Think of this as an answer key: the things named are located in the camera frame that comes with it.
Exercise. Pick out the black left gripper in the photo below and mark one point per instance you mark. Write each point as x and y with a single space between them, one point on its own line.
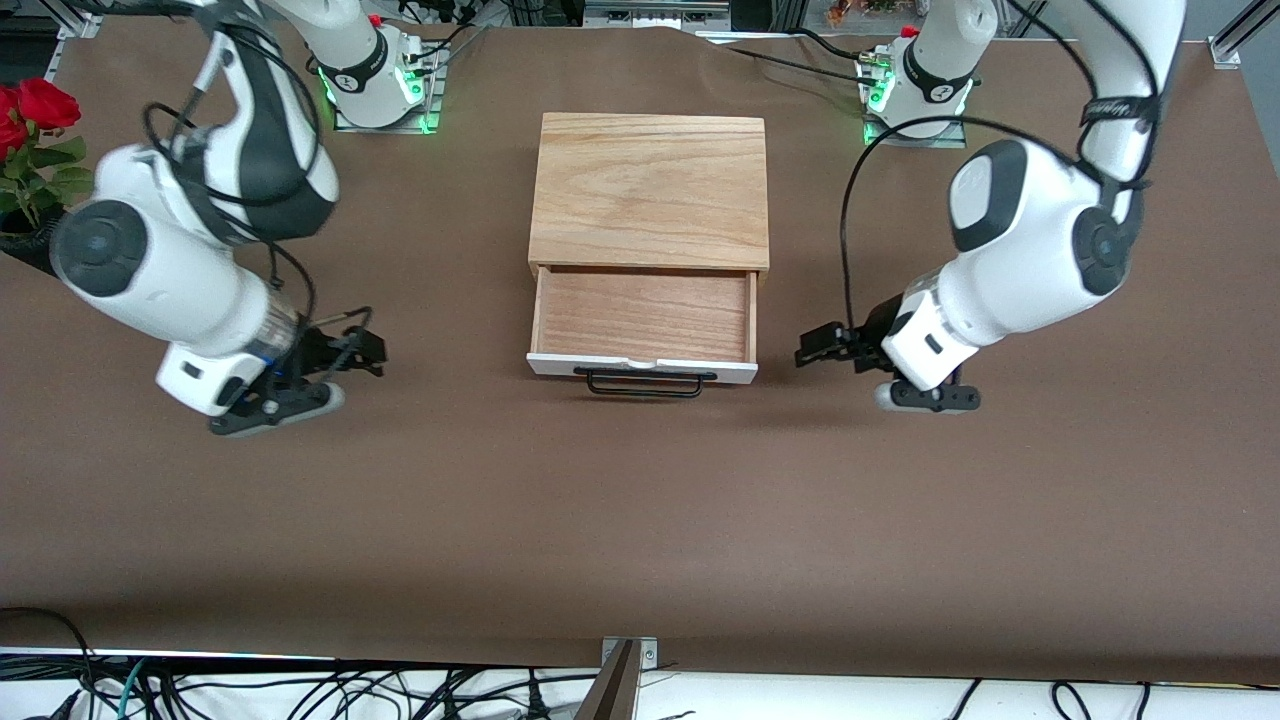
868 338

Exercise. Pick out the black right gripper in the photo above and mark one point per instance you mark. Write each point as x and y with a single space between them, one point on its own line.
322 351

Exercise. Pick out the wooden drawer with white front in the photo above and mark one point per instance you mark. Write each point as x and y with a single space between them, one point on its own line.
645 315

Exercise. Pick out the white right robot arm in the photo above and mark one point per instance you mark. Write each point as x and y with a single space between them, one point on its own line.
170 270

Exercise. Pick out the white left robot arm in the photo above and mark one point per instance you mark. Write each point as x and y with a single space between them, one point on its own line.
1030 270

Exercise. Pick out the wooden drawer cabinet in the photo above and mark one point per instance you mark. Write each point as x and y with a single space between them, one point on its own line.
650 190

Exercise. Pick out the brown table cover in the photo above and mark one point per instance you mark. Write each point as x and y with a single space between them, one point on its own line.
640 520

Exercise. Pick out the grey equipment box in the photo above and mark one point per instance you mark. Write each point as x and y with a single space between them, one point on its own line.
655 14

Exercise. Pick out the red rose bouquet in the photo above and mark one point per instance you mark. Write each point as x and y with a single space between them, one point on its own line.
40 102

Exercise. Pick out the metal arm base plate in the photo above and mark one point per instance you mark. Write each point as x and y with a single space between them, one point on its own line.
420 124
952 141

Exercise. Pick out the small metal edge bracket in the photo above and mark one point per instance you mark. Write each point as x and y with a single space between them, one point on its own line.
648 652

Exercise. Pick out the brown slanted post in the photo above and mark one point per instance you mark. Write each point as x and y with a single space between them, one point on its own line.
612 690

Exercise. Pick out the aluminium frame bracket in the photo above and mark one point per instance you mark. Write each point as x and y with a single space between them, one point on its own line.
80 27
1224 52

